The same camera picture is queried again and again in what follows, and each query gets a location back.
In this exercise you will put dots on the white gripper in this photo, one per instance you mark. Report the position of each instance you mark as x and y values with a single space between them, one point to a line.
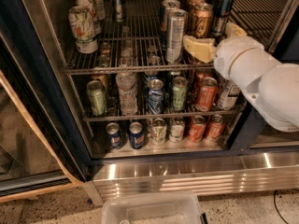
234 49

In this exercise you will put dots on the orange copper can front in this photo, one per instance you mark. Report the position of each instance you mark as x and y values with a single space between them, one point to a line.
202 14

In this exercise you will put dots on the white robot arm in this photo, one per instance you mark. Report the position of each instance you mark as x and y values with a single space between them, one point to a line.
270 86

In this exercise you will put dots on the blue silver tall can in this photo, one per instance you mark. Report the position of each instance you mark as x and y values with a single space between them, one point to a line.
221 16

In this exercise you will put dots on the tall silver can front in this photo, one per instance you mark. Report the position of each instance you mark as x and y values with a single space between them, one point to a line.
176 29

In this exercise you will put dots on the green can middle centre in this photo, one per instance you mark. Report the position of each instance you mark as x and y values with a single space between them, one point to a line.
179 87

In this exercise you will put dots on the orange can middle shelf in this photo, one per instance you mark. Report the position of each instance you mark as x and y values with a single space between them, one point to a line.
206 94

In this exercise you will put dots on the blue pepsi can middle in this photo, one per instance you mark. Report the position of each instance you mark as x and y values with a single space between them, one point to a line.
156 96

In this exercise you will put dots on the blue pepsi can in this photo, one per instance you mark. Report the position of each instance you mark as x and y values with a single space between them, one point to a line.
114 138
136 135
156 96

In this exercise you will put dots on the dark fridge centre pillar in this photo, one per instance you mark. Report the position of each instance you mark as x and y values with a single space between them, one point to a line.
249 125

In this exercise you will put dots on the white green can bottom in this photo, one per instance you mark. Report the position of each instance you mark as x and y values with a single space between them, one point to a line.
158 131

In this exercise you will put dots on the tall silver can back left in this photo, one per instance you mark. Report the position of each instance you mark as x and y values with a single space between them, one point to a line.
118 10

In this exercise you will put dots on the white 7up can back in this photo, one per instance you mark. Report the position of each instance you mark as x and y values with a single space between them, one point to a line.
98 0

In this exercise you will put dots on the white 7up can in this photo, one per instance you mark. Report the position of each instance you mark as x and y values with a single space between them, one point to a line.
98 0
81 23
90 4

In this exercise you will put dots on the green can middle left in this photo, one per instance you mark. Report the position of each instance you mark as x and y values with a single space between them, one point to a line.
97 95

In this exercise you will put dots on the white 7up can front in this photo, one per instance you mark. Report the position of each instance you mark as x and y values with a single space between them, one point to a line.
81 23

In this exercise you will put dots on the white 7up can middle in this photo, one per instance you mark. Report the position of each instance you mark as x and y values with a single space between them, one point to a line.
90 4

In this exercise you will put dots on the stainless fridge base panel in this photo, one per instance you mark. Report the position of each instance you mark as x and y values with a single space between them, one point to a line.
204 177

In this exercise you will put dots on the blue pepsi can bottom left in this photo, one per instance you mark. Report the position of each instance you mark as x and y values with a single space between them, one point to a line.
114 138

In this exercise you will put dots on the glass fridge door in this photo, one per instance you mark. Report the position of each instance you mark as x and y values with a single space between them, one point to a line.
29 165

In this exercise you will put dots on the clear water bottle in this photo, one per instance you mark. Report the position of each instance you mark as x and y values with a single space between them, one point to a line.
126 83

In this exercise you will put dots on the clear plastic bin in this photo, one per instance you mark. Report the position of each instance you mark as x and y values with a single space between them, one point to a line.
181 207

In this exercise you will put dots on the top wire shelf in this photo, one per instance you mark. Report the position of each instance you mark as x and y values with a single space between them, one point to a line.
257 17

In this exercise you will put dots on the wire shelf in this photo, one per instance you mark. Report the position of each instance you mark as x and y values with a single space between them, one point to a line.
257 17
114 113

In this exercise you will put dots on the middle wire shelf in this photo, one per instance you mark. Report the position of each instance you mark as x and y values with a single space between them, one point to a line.
114 113

